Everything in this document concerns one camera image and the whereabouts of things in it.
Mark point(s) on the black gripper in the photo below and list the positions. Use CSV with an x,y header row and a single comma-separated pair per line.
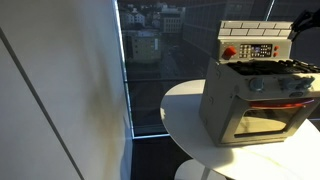
x,y
315,16

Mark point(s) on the grey toy cooker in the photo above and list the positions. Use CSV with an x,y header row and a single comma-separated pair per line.
x,y
220,100

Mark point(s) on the blue cooker knob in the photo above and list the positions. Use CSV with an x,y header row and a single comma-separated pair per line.
x,y
305,82
256,84
286,83

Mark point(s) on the large red cooker knob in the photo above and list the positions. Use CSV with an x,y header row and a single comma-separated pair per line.
x,y
229,52

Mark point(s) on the grey oven door with window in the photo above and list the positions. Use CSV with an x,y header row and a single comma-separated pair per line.
x,y
233,126

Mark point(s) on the round white table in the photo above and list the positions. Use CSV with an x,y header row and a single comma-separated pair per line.
x,y
186,116

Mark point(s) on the white window frame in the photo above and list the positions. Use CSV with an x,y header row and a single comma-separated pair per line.
x,y
128,100

